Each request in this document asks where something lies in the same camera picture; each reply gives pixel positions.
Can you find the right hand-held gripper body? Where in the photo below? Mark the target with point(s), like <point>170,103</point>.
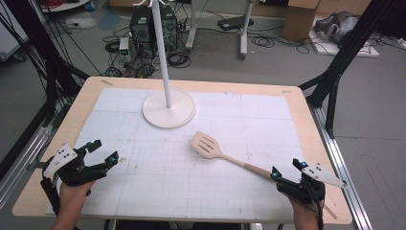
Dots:
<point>303,190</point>

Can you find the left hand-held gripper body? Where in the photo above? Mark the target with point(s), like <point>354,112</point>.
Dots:
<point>72,171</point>

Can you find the beige slotted spatula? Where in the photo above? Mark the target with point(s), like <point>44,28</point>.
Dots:
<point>210,148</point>

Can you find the white hook stand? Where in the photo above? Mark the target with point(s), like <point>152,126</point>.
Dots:
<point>169,111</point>

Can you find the person's right hand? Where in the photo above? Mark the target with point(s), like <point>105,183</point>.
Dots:
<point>303,207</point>

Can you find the person's left hand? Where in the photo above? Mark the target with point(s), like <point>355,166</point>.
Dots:
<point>75,195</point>

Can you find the thin wooden stick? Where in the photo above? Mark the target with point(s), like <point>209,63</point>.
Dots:
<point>330,212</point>

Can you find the white grid mat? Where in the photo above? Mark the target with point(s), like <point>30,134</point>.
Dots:
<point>198,179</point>

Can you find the small white power supply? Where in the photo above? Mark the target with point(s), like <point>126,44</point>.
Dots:
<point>124,49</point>

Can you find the white foam board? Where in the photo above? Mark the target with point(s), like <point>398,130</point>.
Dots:
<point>351,49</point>

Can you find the black computer tower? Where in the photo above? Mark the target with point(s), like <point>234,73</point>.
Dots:
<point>142,27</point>

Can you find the white metal stand leg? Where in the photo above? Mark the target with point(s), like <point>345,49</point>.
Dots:
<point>245,35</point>
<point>191,32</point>

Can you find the grey vacuum cleaner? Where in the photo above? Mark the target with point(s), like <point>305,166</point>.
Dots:
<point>338,25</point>

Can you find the cardboard box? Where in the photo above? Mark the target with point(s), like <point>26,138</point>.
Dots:
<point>300,19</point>

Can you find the black flat device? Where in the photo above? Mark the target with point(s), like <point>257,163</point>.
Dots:
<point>234,23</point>

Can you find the aluminium rail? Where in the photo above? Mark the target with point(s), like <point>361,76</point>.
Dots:
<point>22,163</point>
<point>348,179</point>

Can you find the black metal frame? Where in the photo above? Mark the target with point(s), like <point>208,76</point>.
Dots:
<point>48,64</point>
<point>338,64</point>

